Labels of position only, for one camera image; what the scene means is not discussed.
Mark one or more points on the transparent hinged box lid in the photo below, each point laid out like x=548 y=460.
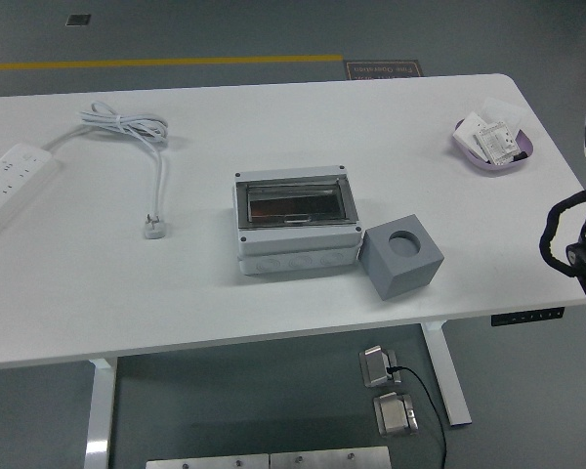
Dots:
x=317 y=198

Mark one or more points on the grey plastic electrical box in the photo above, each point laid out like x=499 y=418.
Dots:
x=298 y=244

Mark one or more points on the small black part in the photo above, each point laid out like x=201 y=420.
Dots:
x=518 y=157

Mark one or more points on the white socket plate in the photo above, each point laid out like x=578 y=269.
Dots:
x=495 y=141

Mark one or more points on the clear plastic bag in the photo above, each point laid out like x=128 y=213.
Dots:
x=498 y=107

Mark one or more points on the purple plastic tray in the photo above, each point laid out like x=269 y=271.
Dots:
x=488 y=168

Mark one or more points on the white cardboard packet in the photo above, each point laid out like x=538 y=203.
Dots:
x=469 y=132

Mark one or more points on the black table control panel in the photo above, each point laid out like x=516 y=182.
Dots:
x=527 y=316

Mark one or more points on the dark floor sign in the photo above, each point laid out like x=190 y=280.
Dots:
x=383 y=70

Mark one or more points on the grey cube holder block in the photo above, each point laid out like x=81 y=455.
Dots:
x=395 y=278

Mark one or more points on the white table leg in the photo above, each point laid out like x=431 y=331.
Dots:
x=100 y=415
x=449 y=381

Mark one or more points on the metal foot pedal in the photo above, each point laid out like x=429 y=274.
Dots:
x=395 y=415
x=376 y=366

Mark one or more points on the yellow floor tape line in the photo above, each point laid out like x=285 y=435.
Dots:
x=176 y=61

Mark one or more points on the dark floor hatch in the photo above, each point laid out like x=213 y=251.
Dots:
x=78 y=19

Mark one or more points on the white power strip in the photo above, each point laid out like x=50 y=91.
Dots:
x=10 y=181

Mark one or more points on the metal base plate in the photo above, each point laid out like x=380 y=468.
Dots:
x=205 y=463
x=329 y=459

